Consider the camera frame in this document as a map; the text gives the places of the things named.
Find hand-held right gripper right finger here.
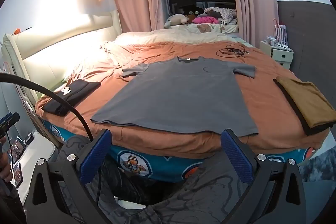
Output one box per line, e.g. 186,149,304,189
220,129,307,224

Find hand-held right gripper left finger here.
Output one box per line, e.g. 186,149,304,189
26,129,113,224

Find grey t-shirt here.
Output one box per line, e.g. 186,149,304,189
91,56,259,136

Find person's left forearm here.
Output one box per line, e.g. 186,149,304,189
0,179,27,224

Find pile of clothes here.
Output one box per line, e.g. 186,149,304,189
203,7,238,25

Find person's left hand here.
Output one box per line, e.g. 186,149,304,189
0,136,13,184

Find phone with lit screen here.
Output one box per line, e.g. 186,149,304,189
8,136,27,162

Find white side table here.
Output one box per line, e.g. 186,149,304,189
5,132,62,203

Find person's grey patterned pants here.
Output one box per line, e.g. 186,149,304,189
56,135,263,224

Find orange blanket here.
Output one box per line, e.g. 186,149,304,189
35,42,332,156

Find bed with teal printed sheet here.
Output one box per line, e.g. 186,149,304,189
42,119,326,183

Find cream padded headboard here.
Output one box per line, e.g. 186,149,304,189
1,10,122,119

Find grey shaggy rug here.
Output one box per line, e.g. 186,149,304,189
297,145,336,183

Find white nightstand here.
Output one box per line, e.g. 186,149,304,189
259,40,294,69

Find white and pink rack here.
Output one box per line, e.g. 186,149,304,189
273,19,288,46

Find pink cloth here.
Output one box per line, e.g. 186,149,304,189
193,16,219,25

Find grey and white plush toy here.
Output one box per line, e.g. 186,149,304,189
164,13,191,28

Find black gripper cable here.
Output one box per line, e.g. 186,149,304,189
0,72,93,142

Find black cable bundle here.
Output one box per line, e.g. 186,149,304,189
217,42,250,58

